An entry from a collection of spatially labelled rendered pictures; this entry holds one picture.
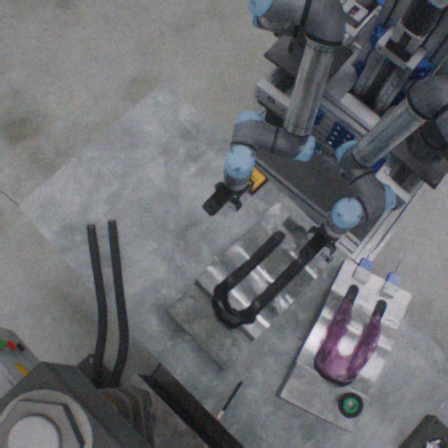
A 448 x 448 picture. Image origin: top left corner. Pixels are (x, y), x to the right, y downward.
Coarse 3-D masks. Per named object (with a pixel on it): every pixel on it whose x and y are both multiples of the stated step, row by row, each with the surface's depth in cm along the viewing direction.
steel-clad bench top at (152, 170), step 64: (128, 128) 203; (192, 128) 204; (64, 192) 195; (128, 192) 196; (192, 192) 198; (64, 256) 189; (128, 256) 191; (192, 256) 192; (128, 320) 185; (192, 384) 181; (256, 384) 182; (384, 384) 183
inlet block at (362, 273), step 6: (372, 246) 190; (372, 252) 189; (366, 258) 189; (360, 264) 187; (366, 264) 187; (372, 264) 187; (360, 270) 185; (366, 270) 186; (354, 276) 185; (360, 276) 184; (366, 276) 184; (360, 282) 187
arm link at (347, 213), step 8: (344, 200) 151; (352, 200) 151; (336, 208) 151; (344, 208) 150; (352, 208) 150; (360, 208) 151; (328, 216) 159; (336, 216) 151; (344, 216) 150; (352, 216) 150; (360, 216) 150; (328, 224) 159; (336, 224) 154; (344, 224) 151; (352, 224) 151; (336, 232) 159; (344, 232) 158
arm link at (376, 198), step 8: (368, 176) 155; (352, 184) 158; (360, 184) 155; (368, 184) 155; (376, 184) 155; (384, 184) 157; (360, 192) 156; (368, 192) 154; (376, 192) 154; (384, 192) 154; (392, 192) 154; (360, 200) 154; (368, 200) 153; (376, 200) 154; (384, 200) 154; (392, 200) 155; (368, 208) 153; (376, 208) 154; (384, 208) 155; (368, 216) 154
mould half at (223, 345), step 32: (256, 224) 187; (224, 256) 181; (288, 256) 184; (320, 256) 185; (192, 288) 183; (256, 288) 179; (288, 288) 182; (192, 320) 180; (256, 320) 174; (224, 352) 178
